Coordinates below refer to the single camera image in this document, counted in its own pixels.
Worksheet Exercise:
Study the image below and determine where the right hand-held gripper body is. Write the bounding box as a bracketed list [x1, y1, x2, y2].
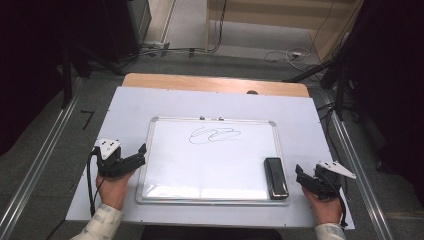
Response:
[299, 160, 357, 201]

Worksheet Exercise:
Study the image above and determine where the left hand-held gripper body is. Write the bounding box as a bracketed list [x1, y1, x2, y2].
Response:
[94, 138, 141, 179]

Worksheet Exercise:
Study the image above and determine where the black whiteboard eraser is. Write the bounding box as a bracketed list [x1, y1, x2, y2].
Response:
[263, 157, 290, 201]

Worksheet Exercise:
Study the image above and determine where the silver framed whiteboard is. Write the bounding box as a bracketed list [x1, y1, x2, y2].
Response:
[135, 116, 291, 205]

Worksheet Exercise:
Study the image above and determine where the person's right hand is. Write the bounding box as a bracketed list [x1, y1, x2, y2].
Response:
[301, 187, 344, 226]

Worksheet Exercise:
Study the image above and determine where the person's left hand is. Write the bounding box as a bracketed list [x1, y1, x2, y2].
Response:
[95, 168, 138, 211]

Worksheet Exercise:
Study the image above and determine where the wooden table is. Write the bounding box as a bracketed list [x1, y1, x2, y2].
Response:
[121, 72, 311, 99]

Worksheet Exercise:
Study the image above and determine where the white table cover sheet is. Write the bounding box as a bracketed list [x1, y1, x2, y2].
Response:
[65, 86, 356, 231]

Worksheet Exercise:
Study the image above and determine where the black tripod stand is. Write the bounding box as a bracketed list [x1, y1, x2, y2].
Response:
[282, 33, 359, 122]

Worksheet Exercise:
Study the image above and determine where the dark cabinet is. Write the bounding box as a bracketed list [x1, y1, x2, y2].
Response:
[101, 0, 153, 64]

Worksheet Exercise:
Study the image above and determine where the light wooden shelf unit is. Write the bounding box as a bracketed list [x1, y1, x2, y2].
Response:
[204, 0, 365, 62]

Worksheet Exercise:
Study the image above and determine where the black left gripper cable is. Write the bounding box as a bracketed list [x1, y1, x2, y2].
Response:
[86, 147, 108, 218]

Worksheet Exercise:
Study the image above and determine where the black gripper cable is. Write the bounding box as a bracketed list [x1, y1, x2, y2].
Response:
[328, 173, 350, 228]
[86, 147, 108, 218]

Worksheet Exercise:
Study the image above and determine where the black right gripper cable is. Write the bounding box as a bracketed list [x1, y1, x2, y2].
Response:
[328, 173, 350, 228]

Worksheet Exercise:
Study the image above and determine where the metal floor rail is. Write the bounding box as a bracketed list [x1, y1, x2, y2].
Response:
[324, 91, 396, 240]
[0, 77, 84, 240]

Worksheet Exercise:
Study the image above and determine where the white floor cable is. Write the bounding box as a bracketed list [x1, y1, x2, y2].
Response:
[264, 47, 314, 65]

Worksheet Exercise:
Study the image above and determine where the black hanging cable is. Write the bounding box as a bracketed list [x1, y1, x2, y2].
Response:
[209, 0, 229, 54]

